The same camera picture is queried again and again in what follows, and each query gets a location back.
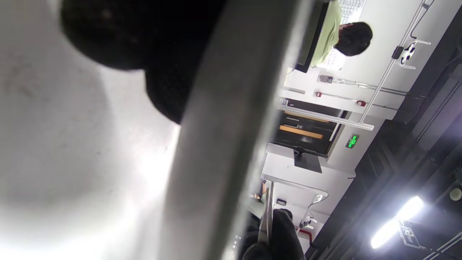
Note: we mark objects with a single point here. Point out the person's right hand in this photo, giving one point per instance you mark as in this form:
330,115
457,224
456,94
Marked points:
285,242

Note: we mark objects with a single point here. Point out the person's left hand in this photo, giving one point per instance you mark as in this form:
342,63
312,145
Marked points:
144,32

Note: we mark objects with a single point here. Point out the grey plate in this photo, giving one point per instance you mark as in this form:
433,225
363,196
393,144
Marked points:
223,144

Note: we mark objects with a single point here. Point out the dark glass double door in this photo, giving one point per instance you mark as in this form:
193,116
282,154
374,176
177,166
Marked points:
306,144

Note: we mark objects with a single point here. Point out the long ceiling tube light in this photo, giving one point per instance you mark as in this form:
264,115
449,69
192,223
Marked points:
397,222

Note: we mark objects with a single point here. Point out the green exit sign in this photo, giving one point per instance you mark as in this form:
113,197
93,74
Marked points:
352,141

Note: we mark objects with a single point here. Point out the black mesh office chair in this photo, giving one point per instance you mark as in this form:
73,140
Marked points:
310,43

